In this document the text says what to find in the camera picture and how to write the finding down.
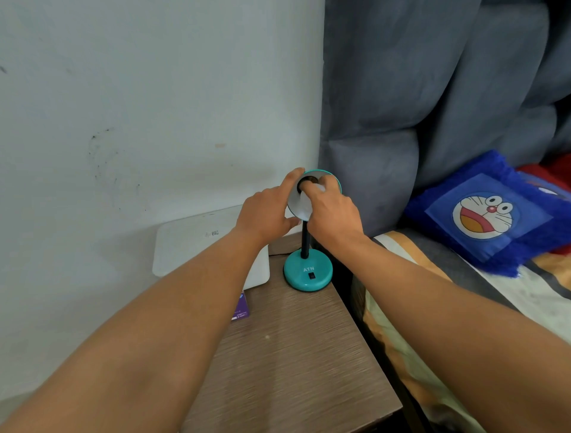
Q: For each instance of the person's right hand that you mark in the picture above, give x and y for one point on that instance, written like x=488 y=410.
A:
x=334 y=218

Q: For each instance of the person's left hand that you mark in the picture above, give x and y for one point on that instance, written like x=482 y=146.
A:
x=263 y=216

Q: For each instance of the white light bulb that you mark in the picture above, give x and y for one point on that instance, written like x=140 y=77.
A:
x=317 y=187

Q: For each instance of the teal desk lamp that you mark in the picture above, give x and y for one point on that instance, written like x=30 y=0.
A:
x=308 y=276

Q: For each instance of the white plastic storage box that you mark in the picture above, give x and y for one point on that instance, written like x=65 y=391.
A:
x=258 y=282
x=192 y=241

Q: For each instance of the purple light bulb box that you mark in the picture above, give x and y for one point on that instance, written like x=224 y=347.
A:
x=242 y=310

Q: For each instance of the person's right forearm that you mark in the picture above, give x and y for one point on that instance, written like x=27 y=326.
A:
x=446 y=325

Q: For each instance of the person's left forearm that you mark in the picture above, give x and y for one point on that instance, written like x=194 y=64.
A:
x=134 y=348

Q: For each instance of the brown wooden nightstand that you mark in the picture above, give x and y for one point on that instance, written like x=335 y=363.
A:
x=303 y=352

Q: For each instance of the grey padded headboard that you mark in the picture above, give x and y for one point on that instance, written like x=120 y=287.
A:
x=392 y=80

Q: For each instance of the blue cartoon cushion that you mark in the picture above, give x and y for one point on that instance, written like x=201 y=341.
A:
x=486 y=214

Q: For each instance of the red plush cushion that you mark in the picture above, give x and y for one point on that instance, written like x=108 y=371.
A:
x=560 y=171

